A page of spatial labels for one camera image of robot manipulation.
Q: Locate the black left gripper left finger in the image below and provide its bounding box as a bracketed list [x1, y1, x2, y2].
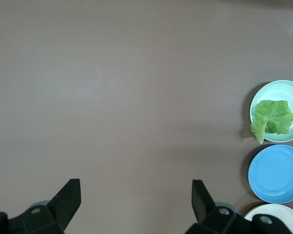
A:
[8, 178, 82, 234]

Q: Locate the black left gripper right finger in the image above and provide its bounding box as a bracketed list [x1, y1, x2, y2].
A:
[185, 179, 253, 234]

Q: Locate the green lettuce leaf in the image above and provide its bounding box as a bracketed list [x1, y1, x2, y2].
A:
[250, 99, 293, 145]

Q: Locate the cream round plate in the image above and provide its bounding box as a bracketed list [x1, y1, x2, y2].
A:
[243, 204, 293, 234]

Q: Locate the blue round plate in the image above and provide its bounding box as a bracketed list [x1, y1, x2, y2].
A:
[248, 144, 293, 204]

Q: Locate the brown table cloth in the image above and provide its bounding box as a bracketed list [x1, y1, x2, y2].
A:
[0, 0, 293, 234]

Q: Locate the pale green round plate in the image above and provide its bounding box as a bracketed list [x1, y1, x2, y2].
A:
[249, 79, 293, 143]

